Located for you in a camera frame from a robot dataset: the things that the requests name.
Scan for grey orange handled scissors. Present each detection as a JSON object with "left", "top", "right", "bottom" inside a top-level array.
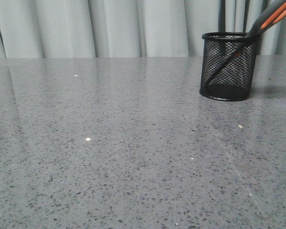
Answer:
[{"left": 205, "top": 0, "right": 286, "bottom": 85}]

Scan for black mesh pencil bucket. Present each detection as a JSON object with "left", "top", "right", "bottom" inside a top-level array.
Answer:
[{"left": 199, "top": 32, "right": 261, "bottom": 102}]

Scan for grey curtain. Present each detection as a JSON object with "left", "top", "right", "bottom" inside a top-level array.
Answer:
[{"left": 0, "top": 0, "right": 286, "bottom": 59}]

